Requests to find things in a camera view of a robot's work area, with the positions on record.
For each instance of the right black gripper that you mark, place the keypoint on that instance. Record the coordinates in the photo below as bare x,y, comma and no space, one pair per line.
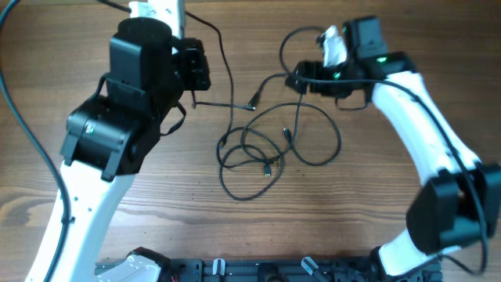
315,86

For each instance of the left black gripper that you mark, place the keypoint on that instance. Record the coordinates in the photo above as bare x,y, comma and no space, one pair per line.
194,57

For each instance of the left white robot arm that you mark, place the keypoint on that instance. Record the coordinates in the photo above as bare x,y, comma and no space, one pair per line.
152,64

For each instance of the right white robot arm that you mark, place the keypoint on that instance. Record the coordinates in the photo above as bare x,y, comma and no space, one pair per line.
459,200

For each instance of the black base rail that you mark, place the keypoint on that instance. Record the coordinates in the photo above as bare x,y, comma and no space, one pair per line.
350,269

